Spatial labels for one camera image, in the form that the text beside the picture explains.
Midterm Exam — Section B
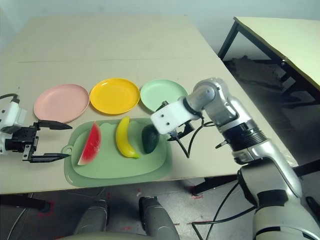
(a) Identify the grey robot torso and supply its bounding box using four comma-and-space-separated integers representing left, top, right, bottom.
54, 231, 151, 240

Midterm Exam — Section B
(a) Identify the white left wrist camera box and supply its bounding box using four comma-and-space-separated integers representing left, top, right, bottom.
0, 100, 28, 155

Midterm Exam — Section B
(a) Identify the mint green plastic plate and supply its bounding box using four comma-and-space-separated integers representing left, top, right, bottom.
139, 79, 189, 113

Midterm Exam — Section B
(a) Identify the yellow toy banana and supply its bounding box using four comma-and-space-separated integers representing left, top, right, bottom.
115, 116, 141, 160

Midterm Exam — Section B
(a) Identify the red floor tape corner mark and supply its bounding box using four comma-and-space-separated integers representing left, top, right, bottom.
190, 186, 205, 201
37, 201, 55, 217

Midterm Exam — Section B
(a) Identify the toy watermelon slice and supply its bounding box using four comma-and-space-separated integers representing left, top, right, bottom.
76, 121, 102, 166

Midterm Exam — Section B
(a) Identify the red floor tape strip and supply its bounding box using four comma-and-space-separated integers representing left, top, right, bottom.
187, 219, 214, 225

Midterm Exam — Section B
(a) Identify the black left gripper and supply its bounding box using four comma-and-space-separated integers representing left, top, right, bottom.
4, 119, 74, 164

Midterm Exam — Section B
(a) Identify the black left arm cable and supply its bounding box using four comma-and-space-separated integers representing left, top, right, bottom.
0, 93, 20, 104

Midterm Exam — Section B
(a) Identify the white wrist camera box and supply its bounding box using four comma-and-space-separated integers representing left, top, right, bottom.
150, 97, 201, 135
0, 100, 28, 155

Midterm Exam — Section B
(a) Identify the green silicone cutting board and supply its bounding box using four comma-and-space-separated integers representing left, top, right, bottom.
61, 117, 173, 188

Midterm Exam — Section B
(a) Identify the grey right robot leg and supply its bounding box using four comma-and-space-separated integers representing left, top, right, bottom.
138, 196, 181, 240

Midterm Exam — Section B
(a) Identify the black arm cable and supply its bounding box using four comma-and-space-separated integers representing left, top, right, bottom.
0, 93, 20, 104
172, 117, 257, 240

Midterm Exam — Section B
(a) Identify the clear plastic film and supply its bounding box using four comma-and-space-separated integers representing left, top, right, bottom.
281, 149, 299, 166

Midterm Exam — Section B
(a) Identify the thin white floor cable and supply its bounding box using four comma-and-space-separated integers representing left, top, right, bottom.
62, 186, 107, 199

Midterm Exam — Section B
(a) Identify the dark green toy avocado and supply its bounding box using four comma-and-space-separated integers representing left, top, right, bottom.
141, 124, 161, 154

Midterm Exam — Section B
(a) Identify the grey robot leg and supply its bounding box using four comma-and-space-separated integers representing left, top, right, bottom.
138, 196, 181, 240
73, 199, 110, 236

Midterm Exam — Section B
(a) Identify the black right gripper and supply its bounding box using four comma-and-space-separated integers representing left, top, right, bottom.
156, 100, 196, 142

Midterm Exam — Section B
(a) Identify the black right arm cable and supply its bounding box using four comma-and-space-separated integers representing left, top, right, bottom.
172, 117, 257, 240

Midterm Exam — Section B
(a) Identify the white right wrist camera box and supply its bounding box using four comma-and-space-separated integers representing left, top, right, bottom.
150, 97, 201, 135

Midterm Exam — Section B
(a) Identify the yellow plastic plate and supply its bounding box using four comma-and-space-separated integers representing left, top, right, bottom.
89, 77, 141, 115

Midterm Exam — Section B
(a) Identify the pink plastic plate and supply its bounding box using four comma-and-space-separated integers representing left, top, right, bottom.
33, 83, 90, 124

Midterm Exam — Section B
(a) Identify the grey left robot leg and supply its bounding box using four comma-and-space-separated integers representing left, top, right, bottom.
73, 199, 110, 236

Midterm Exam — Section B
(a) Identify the beige side table black frame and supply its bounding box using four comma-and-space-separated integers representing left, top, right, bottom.
217, 16, 320, 106

